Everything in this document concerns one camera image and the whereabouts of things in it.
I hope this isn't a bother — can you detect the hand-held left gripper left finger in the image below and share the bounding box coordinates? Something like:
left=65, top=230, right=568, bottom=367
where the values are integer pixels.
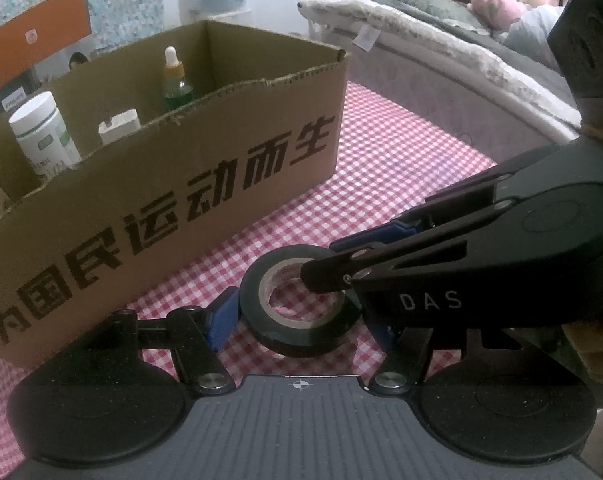
left=101, top=287, right=238, bottom=397

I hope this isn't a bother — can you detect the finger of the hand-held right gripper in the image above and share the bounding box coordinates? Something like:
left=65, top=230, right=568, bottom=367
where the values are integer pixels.
left=300, top=237, right=469, bottom=296
left=330, top=165, right=516, bottom=257

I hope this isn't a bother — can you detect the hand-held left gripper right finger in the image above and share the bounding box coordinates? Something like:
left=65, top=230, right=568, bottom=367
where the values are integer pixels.
left=369, top=322, right=435, bottom=396

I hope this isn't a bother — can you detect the black tape roll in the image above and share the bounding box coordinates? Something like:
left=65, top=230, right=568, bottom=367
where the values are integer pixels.
left=238, top=244, right=362, bottom=358

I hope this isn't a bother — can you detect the brown cardboard box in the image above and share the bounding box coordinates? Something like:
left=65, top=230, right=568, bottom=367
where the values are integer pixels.
left=0, top=20, right=349, bottom=371

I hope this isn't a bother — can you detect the white charger plug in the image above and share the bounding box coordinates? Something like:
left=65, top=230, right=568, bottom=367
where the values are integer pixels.
left=98, top=108, right=142, bottom=147

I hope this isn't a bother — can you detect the green dropper bottle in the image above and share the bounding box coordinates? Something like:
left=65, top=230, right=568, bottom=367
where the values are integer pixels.
left=162, top=46, right=194, bottom=111

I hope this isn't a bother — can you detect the white supplement bottle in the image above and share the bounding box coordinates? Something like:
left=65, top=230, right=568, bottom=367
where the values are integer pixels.
left=8, top=91, right=82, bottom=177

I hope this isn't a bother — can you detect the red checked tablecloth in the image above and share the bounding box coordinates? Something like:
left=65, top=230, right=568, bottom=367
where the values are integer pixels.
left=0, top=80, right=502, bottom=476

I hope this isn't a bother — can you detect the bed with blankets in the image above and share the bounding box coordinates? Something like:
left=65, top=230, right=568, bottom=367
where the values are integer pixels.
left=297, top=0, right=582, bottom=131

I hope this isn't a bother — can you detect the pink plush pillow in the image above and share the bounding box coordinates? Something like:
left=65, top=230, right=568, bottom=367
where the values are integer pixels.
left=469, top=0, right=527, bottom=28

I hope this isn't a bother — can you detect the grey blanket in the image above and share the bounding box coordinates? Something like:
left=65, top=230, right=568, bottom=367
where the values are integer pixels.
left=334, top=0, right=562, bottom=76

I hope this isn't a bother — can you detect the orange appliance box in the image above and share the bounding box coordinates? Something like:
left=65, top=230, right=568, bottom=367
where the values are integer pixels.
left=0, top=0, right=92, bottom=128

